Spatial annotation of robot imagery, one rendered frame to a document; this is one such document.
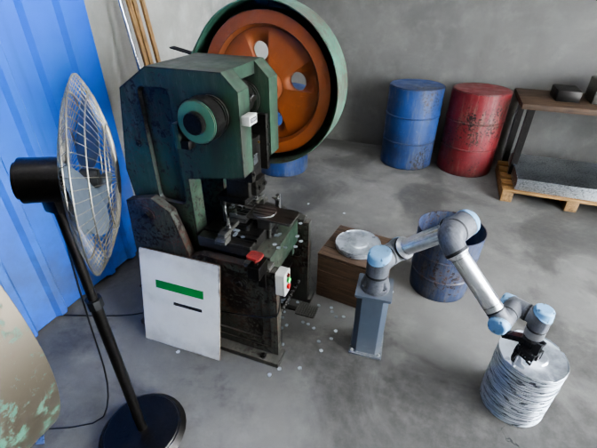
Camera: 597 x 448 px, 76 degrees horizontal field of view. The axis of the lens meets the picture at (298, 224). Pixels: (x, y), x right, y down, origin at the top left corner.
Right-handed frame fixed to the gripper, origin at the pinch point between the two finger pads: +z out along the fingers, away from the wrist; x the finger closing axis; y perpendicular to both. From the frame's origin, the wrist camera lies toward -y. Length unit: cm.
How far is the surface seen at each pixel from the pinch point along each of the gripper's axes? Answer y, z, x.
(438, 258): -73, 1, 30
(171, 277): -121, -9, -121
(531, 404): 11.9, 17.6, 4.4
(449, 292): -65, 27, 39
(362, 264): -91, 1, -15
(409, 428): -13, 36, -42
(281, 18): -132, -129, -47
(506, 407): 5.3, 26.1, -0.1
